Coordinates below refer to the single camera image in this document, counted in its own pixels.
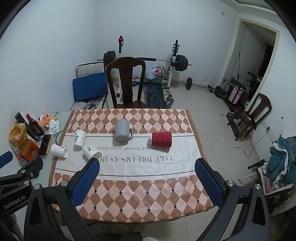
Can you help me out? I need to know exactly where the orange gift box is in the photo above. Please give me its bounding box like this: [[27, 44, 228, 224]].
[[20, 138, 40, 162]]

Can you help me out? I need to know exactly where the black box behind bottle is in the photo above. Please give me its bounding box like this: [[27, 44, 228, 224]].
[[15, 112, 44, 142]]

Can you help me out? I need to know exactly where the checkered brown pink tablecloth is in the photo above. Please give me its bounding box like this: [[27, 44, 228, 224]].
[[48, 108, 213, 223]]

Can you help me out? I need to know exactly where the chrome dumbbell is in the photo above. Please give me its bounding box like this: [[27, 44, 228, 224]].
[[165, 94, 174, 109]]

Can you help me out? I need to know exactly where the white weight bench rack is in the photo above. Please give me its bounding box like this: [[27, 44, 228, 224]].
[[118, 35, 180, 87]]

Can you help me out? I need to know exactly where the white paper cup with print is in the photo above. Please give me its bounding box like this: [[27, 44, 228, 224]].
[[74, 129, 87, 149]]

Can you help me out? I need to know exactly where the white paper cup lying left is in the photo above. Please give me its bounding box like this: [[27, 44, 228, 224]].
[[51, 144, 68, 158]]

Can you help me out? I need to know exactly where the white paper cup lying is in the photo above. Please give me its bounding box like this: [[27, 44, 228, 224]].
[[51, 144, 68, 158], [82, 145, 102, 161]]

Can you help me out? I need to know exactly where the black cable on floor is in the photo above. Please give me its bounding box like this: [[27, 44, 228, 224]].
[[235, 133, 270, 159]]

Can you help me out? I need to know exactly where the barbell on floor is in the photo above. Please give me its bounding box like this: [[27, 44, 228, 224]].
[[185, 77, 226, 98]]

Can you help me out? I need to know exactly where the small blue white packet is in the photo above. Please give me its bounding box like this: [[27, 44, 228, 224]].
[[17, 154, 29, 166]]

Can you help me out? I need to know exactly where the white red plastic bag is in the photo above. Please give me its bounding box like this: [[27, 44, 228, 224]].
[[145, 64, 161, 80]]

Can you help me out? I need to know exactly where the orange snack wrapper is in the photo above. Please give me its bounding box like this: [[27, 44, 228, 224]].
[[37, 112, 57, 128]]

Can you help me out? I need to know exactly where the crumpled white tissue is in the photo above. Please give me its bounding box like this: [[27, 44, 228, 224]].
[[48, 120, 60, 135]]

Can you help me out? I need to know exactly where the pile of blue clothes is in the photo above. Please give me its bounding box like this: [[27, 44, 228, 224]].
[[262, 136, 295, 189]]

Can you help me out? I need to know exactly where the yellow plastic bag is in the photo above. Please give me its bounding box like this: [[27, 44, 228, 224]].
[[9, 123, 27, 154]]

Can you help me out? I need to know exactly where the barbell on rack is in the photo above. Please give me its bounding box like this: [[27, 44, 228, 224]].
[[98, 51, 191, 72]]

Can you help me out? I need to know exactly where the dark wooden chair at table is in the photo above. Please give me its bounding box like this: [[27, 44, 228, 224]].
[[106, 57, 149, 108]]

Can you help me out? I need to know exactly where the pink exercise machine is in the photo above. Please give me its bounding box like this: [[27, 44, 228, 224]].
[[221, 72, 262, 111]]

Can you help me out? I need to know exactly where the black smartphone yellow case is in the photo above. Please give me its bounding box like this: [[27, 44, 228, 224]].
[[39, 135, 52, 156]]

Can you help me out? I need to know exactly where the red paper cup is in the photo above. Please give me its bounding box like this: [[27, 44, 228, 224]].
[[151, 131, 172, 148]]

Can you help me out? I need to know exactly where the dark wine bottle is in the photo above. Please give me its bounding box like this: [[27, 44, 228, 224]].
[[26, 113, 44, 137]]

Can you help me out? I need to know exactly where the blue folding chair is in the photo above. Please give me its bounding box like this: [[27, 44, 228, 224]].
[[72, 62, 109, 110]]

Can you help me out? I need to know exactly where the blue black exercise mat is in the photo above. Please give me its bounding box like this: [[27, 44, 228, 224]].
[[142, 84, 165, 109]]

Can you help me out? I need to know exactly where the dark wooden chair by door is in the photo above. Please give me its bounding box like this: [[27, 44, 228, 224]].
[[226, 93, 272, 141]]

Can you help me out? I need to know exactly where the grey ribbed mug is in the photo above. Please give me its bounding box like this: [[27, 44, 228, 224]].
[[115, 119, 133, 143]]

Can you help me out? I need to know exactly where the white paper cup lying centre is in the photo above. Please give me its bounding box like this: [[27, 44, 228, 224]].
[[82, 145, 102, 161]]

